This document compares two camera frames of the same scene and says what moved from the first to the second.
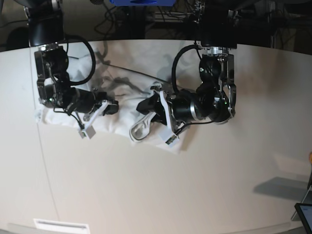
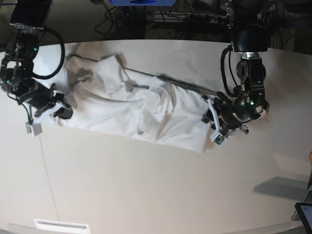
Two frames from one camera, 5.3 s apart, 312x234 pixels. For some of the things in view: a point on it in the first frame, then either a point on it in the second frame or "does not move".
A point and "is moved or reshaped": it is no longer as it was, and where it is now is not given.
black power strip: [172, 17] does not move
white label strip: [51, 225] does not move
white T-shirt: [132, 68] is moved or reshaped
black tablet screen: [304, 211] does not move
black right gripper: [186, 106] -> [222, 107]
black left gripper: [84, 102] -> [40, 95]
